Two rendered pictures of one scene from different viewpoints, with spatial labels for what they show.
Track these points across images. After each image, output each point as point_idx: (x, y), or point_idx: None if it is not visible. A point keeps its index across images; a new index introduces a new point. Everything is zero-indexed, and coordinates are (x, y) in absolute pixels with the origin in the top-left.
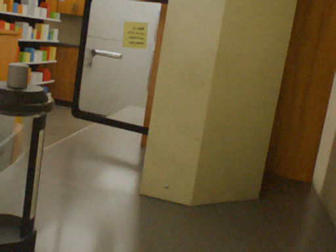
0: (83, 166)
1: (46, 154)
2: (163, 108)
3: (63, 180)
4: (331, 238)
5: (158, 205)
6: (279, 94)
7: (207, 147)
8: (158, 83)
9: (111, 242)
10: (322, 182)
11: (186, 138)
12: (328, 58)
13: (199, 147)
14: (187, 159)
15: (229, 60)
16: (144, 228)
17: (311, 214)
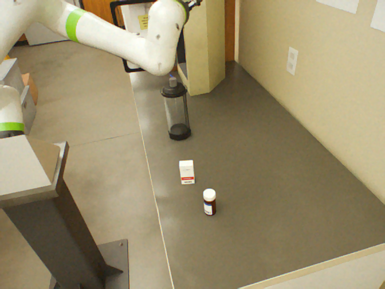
0: (158, 95)
1: (138, 97)
2: (191, 61)
3: (161, 104)
4: (254, 82)
5: (200, 97)
6: None
7: (210, 69)
8: (187, 53)
9: (204, 116)
10: (237, 57)
11: (203, 69)
12: (231, 4)
13: (208, 71)
14: (205, 77)
15: (210, 33)
16: (206, 107)
17: (243, 75)
